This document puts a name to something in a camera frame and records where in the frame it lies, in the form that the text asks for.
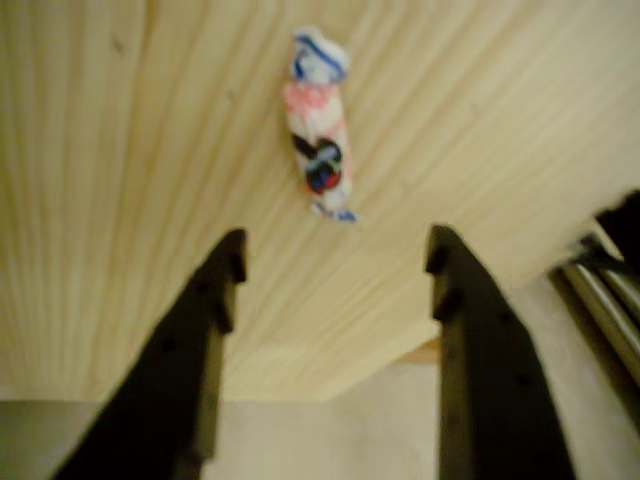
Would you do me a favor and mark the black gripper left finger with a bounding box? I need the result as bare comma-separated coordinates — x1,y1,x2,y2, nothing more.
51,227,250,480

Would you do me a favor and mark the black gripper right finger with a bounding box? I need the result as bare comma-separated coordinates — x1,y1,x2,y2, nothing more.
423,224,577,480

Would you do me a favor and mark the white blue red candy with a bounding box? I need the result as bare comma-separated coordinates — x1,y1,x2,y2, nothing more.
281,26,363,225

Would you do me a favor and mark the aluminium extrusion post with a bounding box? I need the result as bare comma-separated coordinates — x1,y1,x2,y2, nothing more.
546,188,640,384

